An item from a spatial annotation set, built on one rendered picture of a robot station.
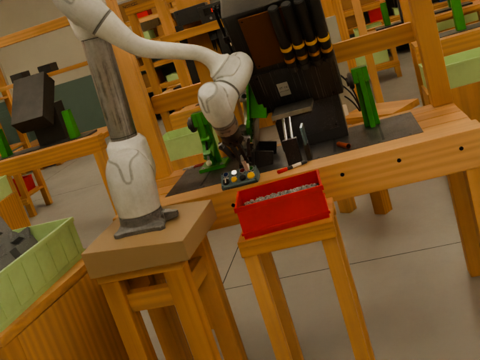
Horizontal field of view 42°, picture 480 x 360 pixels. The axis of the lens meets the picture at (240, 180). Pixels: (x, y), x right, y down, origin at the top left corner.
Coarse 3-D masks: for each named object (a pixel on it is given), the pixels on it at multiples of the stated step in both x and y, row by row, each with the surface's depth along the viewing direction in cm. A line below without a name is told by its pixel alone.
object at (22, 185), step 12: (0, 72) 748; (0, 84) 749; (12, 144) 773; (24, 144) 768; (24, 180) 764; (36, 180) 780; (24, 192) 739; (48, 192) 787; (24, 204) 739; (48, 204) 788
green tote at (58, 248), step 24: (72, 216) 258; (48, 240) 239; (72, 240) 255; (24, 264) 224; (48, 264) 237; (72, 264) 251; (0, 288) 210; (24, 288) 221; (48, 288) 234; (0, 312) 207
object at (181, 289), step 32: (192, 256) 232; (128, 288) 220; (160, 288) 213; (192, 288) 212; (128, 320) 218; (160, 320) 244; (192, 320) 212; (224, 320) 238; (128, 352) 223; (192, 352) 217; (224, 352) 243
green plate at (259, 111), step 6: (246, 90) 259; (246, 96) 260; (252, 96) 261; (246, 102) 261; (252, 102) 262; (246, 108) 262; (252, 108) 262; (258, 108) 262; (264, 108) 262; (252, 114) 263; (258, 114) 263; (264, 114) 262; (252, 120) 272
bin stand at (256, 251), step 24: (240, 240) 219; (264, 240) 216; (288, 240) 215; (312, 240) 213; (336, 240) 214; (264, 264) 241; (336, 264) 215; (264, 288) 222; (336, 288) 218; (264, 312) 225; (288, 312) 248; (360, 312) 241; (288, 336) 249; (360, 336) 222
